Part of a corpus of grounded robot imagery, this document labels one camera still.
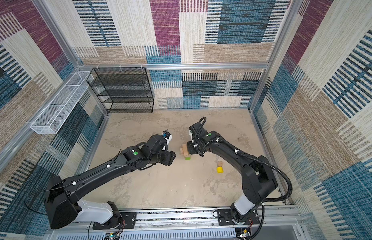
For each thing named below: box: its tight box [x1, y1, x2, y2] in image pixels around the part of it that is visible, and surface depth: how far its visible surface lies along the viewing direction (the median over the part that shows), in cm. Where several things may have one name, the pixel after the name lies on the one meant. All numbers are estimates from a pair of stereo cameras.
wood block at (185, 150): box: [182, 144, 190, 158], surface depth 89 cm
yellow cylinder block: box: [216, 166, 224, 174], surface depth 91 cm
